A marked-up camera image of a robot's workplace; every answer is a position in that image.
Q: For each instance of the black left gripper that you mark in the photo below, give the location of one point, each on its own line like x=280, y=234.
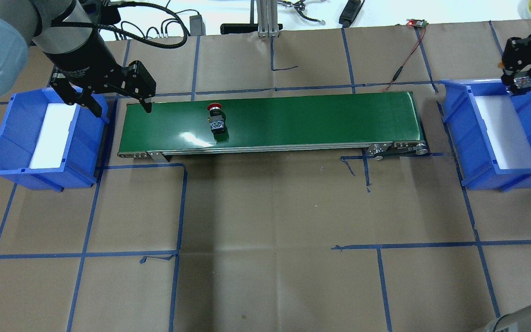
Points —
x=82, y=58

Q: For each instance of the blue storage bin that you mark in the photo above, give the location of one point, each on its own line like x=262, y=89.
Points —
x=491, y=131
x=46, y=144

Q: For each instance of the blue left storage bin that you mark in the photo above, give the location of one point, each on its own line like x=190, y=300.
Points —
x=46, y=144

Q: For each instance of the blue right storage bin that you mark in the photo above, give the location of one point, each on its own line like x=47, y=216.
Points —
x=491, y=131

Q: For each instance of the black power adapter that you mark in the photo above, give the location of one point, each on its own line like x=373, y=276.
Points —
x=197, y=25

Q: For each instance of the red mushroom push button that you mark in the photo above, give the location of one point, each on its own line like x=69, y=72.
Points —
x=217, y=122

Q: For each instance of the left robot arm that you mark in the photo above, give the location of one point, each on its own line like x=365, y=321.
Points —
x=67, y=32

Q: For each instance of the aluminium frame post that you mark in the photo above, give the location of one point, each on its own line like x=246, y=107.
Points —
x=267, y=18

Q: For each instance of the yellow mushroom push button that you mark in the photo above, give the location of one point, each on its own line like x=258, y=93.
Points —
x=520, y=86

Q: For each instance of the green conveyor belt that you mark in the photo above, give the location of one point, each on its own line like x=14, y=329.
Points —
x=380, y=121

